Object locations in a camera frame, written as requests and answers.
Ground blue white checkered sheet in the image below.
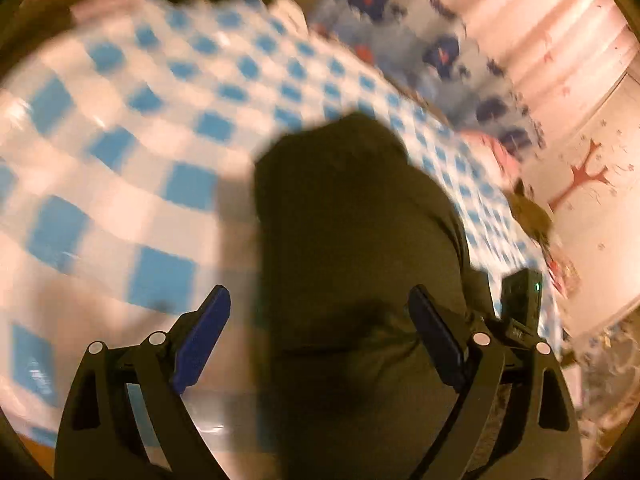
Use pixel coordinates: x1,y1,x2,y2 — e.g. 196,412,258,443
0,0,563,461

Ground pink cloth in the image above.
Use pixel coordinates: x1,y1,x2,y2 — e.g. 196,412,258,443
460,129,525,187

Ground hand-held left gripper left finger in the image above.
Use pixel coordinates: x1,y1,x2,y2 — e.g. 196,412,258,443
54,284,232,480

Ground pink striped curtain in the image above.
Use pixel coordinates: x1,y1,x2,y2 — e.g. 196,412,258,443
397,0,632,128

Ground dark olive jacket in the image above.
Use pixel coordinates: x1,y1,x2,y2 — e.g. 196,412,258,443
252,112,506,480

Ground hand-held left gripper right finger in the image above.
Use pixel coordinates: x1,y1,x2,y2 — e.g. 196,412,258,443
407,284,584,480

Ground brown fuzzy object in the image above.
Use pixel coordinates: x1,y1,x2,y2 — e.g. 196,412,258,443
506,179,557,248

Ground floral patterned cloth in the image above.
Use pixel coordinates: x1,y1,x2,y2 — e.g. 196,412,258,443
560,319,637,461

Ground blue printed blanket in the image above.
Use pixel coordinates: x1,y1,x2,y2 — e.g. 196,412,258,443
307,0,546,161

